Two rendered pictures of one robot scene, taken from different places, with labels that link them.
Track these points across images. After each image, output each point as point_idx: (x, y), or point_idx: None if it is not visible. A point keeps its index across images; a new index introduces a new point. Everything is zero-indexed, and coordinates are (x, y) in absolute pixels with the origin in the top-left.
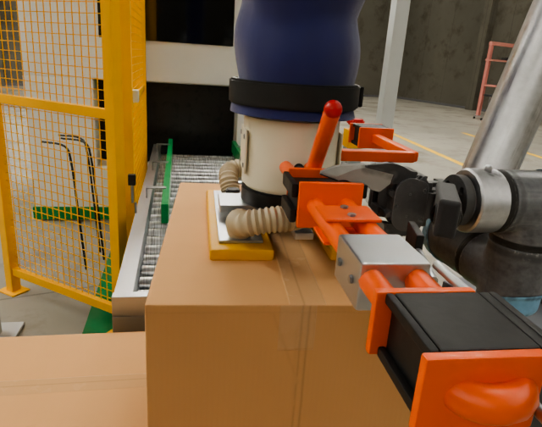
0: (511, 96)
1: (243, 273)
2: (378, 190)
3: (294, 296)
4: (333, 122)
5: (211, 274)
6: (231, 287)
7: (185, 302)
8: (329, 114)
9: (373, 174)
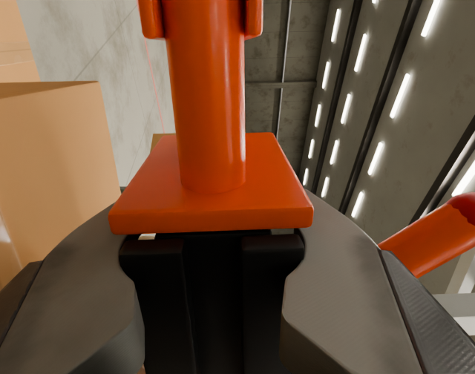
0: None
1: (62, 214)
2: (292, 313)
3: None
4: (441, 217)
5: (85, 184)
6: (59, 152)
7: (82, 91)
8: (456, 197)
9: (362, 277)
